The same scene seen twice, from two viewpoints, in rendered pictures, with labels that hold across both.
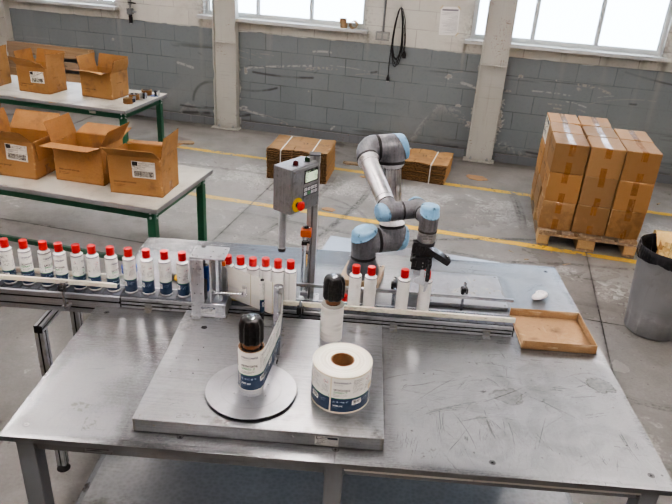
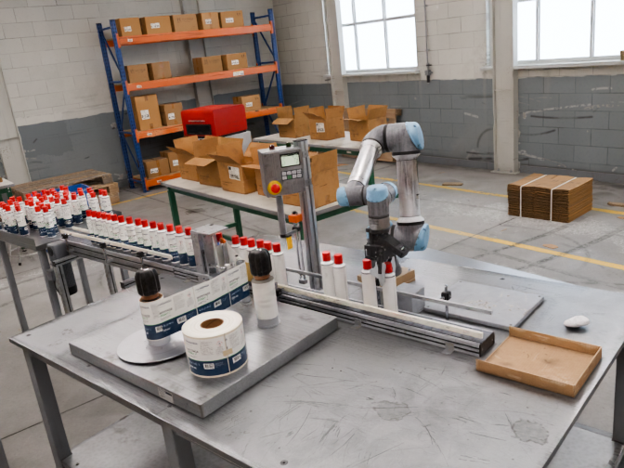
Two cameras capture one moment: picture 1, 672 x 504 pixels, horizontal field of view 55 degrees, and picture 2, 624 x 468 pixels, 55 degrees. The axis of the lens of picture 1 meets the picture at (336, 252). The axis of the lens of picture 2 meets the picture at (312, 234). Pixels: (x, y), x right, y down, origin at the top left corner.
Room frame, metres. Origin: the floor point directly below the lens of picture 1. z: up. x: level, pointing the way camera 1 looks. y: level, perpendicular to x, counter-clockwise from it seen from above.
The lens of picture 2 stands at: (0.64, -1.50, 1.87)
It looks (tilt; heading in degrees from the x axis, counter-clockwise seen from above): 18 degrees down; 41
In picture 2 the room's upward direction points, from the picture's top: 7 degrees counter-clockwise
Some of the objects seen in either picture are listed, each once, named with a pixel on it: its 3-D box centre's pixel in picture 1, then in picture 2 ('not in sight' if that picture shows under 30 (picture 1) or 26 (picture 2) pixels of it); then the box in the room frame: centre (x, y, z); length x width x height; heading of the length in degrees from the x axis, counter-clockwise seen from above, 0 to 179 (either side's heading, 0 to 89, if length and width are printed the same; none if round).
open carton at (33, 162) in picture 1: (20, 143); (242, 166); (4.02, 2.08, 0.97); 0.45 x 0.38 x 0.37; 170
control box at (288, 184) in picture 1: (296, 185); (282, 170); (2.44, 0.17, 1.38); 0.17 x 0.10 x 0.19; 144
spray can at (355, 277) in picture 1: (354, 287); (328, 276); (2.35, -0.09, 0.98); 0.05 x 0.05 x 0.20
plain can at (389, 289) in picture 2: (424, 292); (389, 289); (2.35, -0.38, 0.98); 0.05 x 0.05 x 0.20
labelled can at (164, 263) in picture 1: (165, 272); not in sight; (2.37, 0.71, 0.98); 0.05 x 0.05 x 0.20
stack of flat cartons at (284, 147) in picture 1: (301, 158); (549, 196); (6.56, 0.42, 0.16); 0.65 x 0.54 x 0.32; 82
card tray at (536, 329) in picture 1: (551, 329); (539, 357); (2.33, -0.93, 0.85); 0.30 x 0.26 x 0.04; 89
